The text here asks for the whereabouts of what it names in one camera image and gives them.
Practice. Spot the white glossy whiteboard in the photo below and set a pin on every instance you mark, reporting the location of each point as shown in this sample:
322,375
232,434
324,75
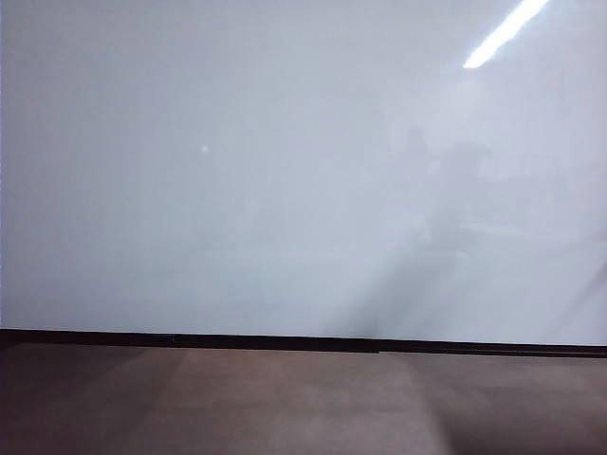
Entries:
237,166

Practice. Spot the black whiteboard frame rail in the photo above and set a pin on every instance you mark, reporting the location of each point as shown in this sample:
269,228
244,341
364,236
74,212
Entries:
284,342

